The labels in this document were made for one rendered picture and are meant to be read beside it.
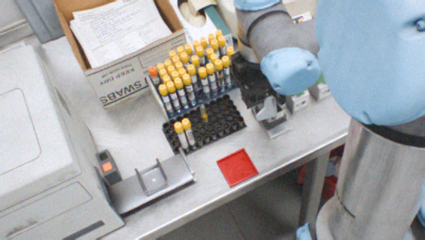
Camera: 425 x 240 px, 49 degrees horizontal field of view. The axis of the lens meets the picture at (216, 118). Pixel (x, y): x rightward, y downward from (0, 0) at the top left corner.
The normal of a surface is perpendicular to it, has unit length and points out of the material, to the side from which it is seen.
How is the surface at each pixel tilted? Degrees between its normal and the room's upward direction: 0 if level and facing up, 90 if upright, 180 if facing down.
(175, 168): 0
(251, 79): 90
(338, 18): 80
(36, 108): 0
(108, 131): 0
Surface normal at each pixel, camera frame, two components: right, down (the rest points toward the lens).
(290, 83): 0.32, 0.79
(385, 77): -0.95, 0.22
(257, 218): -0.11, -0.52
